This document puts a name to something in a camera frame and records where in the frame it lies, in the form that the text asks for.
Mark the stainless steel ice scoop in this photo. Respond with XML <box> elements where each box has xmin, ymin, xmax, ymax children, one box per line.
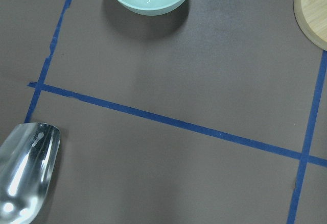
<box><xmin>1</xmin><ymin>122</ymin><xmax>60</xmax><ymax>223</ymax></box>

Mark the wooden cup stand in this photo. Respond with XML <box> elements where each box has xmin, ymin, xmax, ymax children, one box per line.
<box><xmin>293</xmin><ymin>0</ymin><xmax>326</xmax><ymax>50</ymax></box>

